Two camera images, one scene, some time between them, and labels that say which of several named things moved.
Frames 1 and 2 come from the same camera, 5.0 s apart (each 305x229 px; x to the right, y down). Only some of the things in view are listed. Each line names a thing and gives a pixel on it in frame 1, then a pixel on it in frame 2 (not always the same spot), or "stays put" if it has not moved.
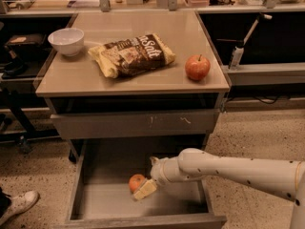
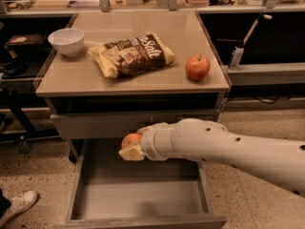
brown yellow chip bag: (126, 55) stays put
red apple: (197, 68) stays put
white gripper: (157, 172) → (152, 143)
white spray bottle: (237, 51) stays put
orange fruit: (136, 180) → (131, 139)
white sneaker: (20, 204) stays put
